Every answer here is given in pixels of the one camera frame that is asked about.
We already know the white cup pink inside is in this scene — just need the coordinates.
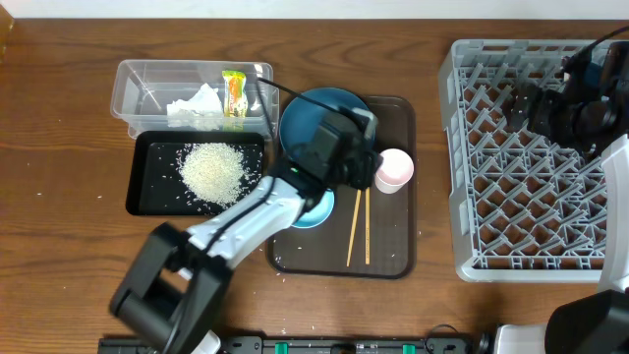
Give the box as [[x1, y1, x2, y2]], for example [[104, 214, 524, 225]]
[[374, 148, 415, 194]]

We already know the small light blue bowl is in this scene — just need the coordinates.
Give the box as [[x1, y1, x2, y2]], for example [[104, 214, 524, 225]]
[[292, 190, 335, 229]]

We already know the orange green snack wrapper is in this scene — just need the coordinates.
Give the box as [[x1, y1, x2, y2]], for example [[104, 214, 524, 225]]
[[222, 70, 249, 132]]

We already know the pile of rice grains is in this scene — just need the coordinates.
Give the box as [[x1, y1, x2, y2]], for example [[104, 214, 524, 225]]
[[174, 143, 263, 213]]

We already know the white tissue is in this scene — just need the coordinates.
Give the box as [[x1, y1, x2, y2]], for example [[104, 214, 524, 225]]
[[166, 84, 224, 131]]

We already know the black rectangular tray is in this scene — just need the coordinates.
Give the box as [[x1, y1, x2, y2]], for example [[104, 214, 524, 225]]
[[126, 131, 264, 216]]

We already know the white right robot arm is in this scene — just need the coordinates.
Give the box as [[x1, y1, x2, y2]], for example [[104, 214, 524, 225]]
[[492, 41, 628, 353]]

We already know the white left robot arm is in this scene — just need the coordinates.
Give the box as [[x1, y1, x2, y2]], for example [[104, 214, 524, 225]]
[[109, 108, 382, 353]]

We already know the grey dishwasher rack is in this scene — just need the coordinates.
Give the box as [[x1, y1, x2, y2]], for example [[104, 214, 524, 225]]
[[438, 39, 628, 291]]

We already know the clear plastic waste bin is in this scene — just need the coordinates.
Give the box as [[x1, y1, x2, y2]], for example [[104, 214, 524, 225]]
[[111, 59, 279, 141]]

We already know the right wooden chopstick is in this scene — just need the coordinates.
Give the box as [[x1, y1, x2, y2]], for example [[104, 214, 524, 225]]
[[365, 188, 371, 265]]

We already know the wooden chopstick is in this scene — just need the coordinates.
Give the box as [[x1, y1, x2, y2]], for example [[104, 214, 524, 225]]
[[365, 188, 371, 265], [346, 190, 362, 267]]

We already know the left wooden chopstick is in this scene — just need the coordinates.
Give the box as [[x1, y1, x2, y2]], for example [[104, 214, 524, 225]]
[[346, 190, 362, 267]]

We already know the large blue plate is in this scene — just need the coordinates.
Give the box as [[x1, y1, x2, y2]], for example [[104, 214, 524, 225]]
[[279, 88, 368, 163]]

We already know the brown serving tray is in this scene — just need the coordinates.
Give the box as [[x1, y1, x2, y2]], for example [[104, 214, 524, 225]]
[[266, 95, 417, 279]]

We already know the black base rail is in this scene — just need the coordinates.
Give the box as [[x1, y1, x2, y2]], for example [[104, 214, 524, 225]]
[[97, 333, 473, 354]]

